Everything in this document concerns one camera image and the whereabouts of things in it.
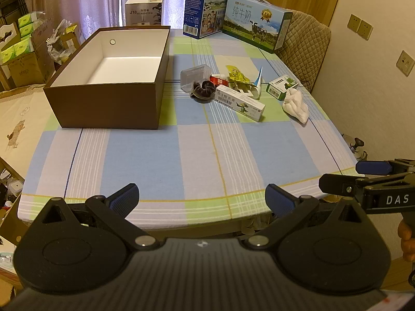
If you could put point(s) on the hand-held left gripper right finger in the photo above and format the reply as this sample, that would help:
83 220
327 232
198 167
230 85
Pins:
278 197

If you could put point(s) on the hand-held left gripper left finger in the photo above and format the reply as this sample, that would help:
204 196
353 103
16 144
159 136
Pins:
124 197

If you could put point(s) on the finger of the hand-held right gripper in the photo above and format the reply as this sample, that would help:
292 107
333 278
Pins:
373 167
337 184

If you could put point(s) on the white sock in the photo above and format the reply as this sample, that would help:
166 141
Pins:
295 107

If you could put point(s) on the brown cardboard box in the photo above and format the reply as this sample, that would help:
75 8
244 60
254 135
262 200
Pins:
103 107

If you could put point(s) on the long white ointment box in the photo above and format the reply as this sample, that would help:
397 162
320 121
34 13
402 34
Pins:
240 103

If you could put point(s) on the green white medicine box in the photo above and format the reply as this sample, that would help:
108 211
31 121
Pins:
280 86

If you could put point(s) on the white cream tube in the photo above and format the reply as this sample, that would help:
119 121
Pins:
257 86

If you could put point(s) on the black hair scrunchie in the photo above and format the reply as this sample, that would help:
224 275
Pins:
202 92

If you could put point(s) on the yellow snack packet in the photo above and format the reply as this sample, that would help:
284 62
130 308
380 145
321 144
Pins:
235 73

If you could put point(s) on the red snack packet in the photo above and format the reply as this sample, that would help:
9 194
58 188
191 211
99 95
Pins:
217 79

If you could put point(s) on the clear plastic container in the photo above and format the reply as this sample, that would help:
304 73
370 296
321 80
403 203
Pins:
194 73

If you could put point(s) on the person's right hand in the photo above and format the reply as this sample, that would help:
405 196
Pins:
408 239

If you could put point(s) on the beige quilted chair cover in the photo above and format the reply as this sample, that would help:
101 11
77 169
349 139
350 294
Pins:
308 45

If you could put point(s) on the large cardboard box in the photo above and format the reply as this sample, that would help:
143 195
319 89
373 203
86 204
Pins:
29 64

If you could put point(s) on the small open cardboard box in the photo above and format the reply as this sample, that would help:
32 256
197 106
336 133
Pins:
69 37

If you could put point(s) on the green milk carton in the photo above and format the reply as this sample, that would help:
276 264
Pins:
253 19

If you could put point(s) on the white humidifier box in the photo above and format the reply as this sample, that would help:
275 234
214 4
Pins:
142 11

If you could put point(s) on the stack of green tissue packs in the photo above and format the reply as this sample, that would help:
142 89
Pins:
24 32

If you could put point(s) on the white carved wooden panel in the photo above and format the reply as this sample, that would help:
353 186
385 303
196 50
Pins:
8 34

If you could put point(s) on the blue milk carton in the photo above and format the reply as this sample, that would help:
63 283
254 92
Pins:
197 6

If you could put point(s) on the gold wall socket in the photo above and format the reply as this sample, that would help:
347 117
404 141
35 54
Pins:
365 29
407 63
353 22

